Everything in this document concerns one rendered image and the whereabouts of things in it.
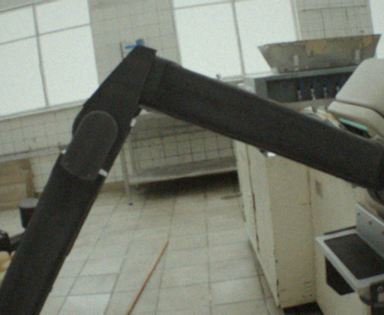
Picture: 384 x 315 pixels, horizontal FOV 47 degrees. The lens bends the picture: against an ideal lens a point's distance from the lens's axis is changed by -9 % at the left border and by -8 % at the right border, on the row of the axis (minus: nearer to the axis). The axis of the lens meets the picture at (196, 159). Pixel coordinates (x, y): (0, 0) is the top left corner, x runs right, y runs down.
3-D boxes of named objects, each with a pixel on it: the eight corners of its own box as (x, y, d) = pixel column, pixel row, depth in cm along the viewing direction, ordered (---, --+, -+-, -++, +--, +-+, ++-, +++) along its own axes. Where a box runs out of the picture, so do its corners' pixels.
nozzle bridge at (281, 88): (251, 144, 236) (242, 76, 229) (382, 125, 237) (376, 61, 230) (263, 157, 203) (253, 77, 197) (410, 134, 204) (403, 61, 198)
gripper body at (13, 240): (-11, 229, 104) (15, 220, 109) (1, 268, 105) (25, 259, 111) (1, 234, 99) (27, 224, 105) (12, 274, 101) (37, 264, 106)
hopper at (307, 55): (259, 73, 227) (255, 46, 225) (363, 63, 228) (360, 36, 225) (271, 75, 199) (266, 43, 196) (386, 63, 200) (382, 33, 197)
